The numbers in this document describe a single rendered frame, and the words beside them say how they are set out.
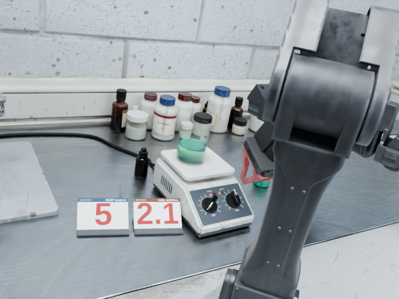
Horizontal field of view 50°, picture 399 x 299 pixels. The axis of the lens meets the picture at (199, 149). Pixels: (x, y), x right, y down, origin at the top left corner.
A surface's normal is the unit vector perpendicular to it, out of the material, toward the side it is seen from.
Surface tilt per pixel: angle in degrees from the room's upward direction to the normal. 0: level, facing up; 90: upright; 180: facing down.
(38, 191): 0
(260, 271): 99
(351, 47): 66
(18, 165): 0
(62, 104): 90
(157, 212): 40
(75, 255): 0
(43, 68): 90
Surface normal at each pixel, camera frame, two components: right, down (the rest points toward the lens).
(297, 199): -0.30, 0.50
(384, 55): -0.06, -0.45
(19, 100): 0.48, 0.44
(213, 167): 0.17, -0.90
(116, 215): 0.29, -0.40
